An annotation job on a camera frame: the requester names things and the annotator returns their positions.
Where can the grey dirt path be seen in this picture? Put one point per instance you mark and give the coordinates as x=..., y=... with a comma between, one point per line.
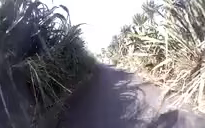
x=123, y=100

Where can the tall dark green grass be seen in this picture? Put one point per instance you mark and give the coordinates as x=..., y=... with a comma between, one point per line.
x=33, y=60

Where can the pale dry spiky plants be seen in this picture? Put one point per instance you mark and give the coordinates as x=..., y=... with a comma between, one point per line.
x=176, y=50

